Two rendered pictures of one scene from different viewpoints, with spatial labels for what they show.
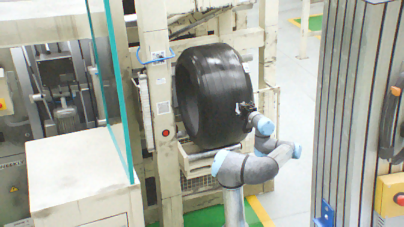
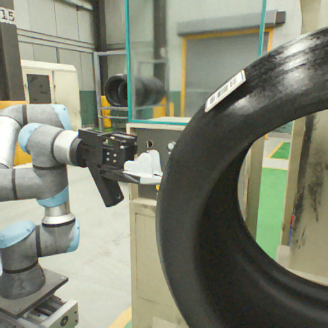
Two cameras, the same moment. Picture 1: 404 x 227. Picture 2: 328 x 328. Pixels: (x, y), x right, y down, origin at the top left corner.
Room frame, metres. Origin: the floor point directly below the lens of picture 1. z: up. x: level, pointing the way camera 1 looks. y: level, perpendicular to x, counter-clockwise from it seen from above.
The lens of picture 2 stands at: (2.71, -0.60, 1.41)
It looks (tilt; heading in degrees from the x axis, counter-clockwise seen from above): 15 degrees down; 134
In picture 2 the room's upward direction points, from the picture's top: straight up
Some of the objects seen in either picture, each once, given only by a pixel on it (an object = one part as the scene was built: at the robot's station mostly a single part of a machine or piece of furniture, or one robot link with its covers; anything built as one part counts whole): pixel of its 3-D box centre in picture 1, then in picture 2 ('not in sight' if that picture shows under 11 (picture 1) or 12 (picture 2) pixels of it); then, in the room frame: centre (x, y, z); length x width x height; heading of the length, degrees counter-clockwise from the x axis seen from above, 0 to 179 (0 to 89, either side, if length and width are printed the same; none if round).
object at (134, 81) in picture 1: (151, 101); not in sight; (2.89, 0.32, 1.05); 0.20 x 0.15 x 0.30; 108
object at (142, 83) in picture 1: (147, 113); not in sight; (2.45, 0.30, 1.19); 0.05 x 0.04 x 0.48; 18
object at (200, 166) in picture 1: (213, 161); not in sight; (2.47, -0.05, 0.83); 0.36 x 0.09 x 0.06; 108
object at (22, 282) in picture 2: not in sight; (21, 272); (1.68, -0.25, 0.77); 0.15 x 0.15 x 0.10
